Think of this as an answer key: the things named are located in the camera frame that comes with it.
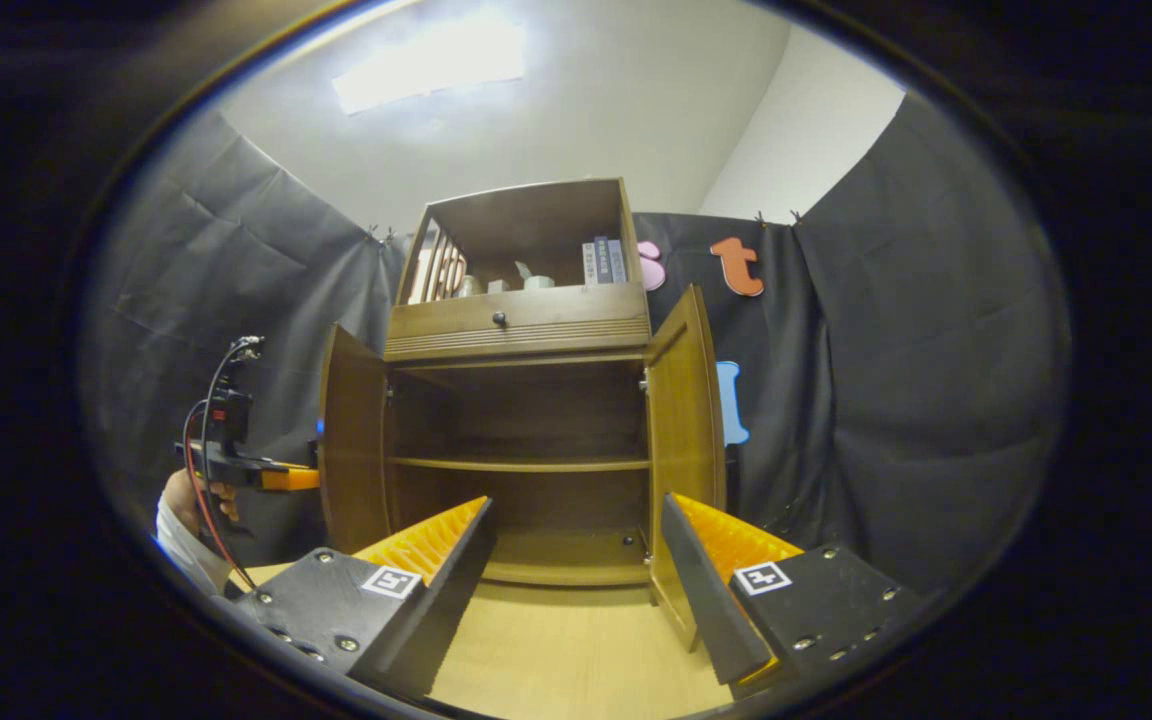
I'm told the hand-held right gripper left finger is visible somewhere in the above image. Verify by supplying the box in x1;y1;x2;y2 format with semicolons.
234;495;499;699

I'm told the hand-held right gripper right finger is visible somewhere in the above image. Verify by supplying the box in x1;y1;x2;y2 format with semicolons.
660;492;927;701

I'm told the wooden shoe cabinet door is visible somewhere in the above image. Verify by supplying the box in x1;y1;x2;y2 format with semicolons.
644;284;729;651
318;323;399;554

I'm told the wooden double-door shoe cabinet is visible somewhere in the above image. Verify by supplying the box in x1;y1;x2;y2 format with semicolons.
318;178;729;651

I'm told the wooden cabinet drawer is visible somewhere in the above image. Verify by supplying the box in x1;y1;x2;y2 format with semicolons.
383;282;653;363

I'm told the black backdrop cloth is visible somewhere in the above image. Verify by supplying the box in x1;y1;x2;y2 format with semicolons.
81;90;1072;601

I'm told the red cable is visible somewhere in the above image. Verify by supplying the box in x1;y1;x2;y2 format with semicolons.
181;398;257;591

